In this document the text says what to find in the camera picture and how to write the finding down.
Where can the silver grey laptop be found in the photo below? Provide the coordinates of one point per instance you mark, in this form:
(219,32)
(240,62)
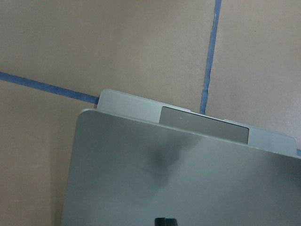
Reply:
(135,159)

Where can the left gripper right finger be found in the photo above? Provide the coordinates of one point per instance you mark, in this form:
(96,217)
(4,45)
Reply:
(171,222)

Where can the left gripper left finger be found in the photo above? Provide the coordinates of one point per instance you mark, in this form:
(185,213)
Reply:
(160,221)

